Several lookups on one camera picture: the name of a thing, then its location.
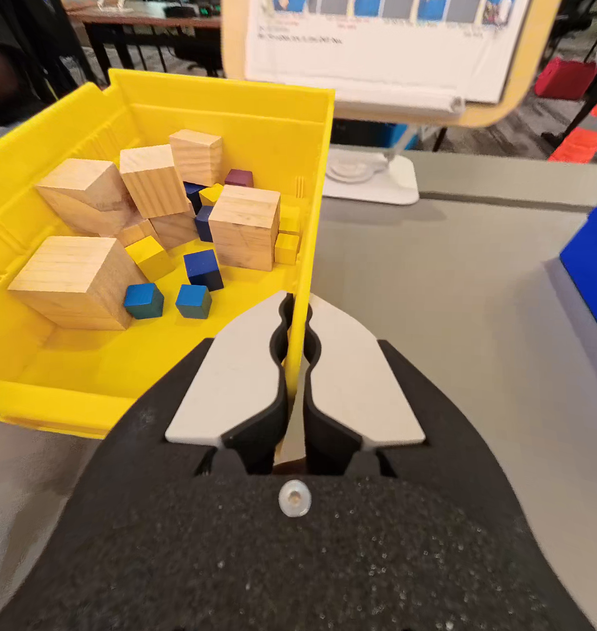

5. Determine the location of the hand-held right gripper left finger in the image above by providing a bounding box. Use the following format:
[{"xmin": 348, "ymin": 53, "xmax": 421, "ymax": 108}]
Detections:
[{"xmin": 165, "ymin": 291, "xmax": 294, "ymax": 448}]

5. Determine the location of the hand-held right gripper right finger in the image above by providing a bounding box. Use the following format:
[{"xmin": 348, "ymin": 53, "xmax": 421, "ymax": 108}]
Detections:
[{"xmin": 303, "ymin": 294, "xmax": 426, "ymax": 451}]

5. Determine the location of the pile of wooden cubes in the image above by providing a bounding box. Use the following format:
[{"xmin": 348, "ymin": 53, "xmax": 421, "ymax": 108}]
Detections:
[{"xmin": 8, "ymin": 129, "xmax": 301, "ymax": 331}]

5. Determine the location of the blue plastic bin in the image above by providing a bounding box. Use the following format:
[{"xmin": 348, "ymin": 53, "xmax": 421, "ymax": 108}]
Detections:
[{"xmin": 560, "ymin": 186, "xmax": 597, "ymax": 352}]

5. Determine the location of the yellow plastic bin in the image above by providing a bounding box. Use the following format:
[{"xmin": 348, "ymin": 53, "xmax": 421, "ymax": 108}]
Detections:
[{"xmin": 0, "ymin": 68, "xmax": 336, "ymax": 439}]

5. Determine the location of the wooden sign board on stand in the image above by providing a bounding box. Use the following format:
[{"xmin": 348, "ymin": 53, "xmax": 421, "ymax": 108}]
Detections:
[{"xmin": 221, "ymin": 0, "xmax": 563, "ymax": 206}]

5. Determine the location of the red bag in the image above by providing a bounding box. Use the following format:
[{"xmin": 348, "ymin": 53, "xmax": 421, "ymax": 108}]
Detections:
[{"xmin": 533, "ymin": 57, "xmax": 597, "ymax": 100}]

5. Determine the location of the wooden office desk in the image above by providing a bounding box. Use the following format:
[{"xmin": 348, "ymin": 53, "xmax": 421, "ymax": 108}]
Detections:
[{"xmin": 64, "ymin": 0, "xmax": 223, "ymax": 85}]

